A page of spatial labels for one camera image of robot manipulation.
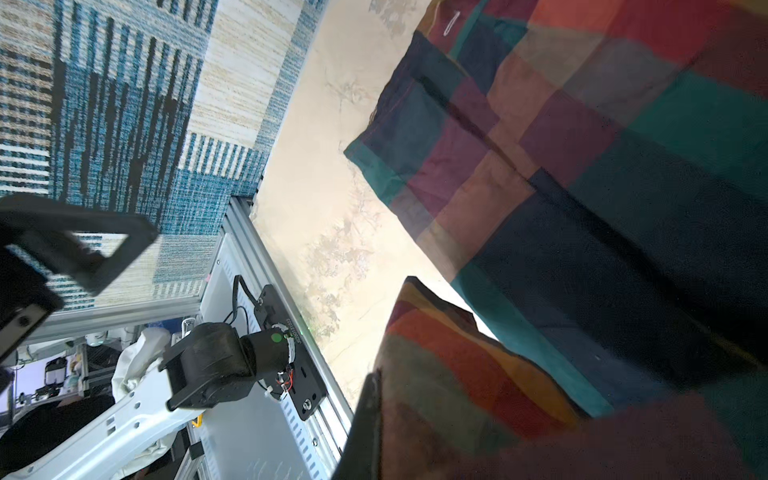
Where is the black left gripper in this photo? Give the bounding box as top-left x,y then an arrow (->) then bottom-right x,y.
1,193 -> 158,361

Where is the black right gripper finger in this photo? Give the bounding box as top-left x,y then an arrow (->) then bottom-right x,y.
332,371 -> 382,480

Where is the plaid long sleeve shirt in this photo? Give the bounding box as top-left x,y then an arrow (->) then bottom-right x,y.
345,1 -> 767,477

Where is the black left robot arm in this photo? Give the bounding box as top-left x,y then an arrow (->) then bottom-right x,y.
7,322 -> 298,479

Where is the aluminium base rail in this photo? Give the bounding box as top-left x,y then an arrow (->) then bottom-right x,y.
175,197 -> 352,479

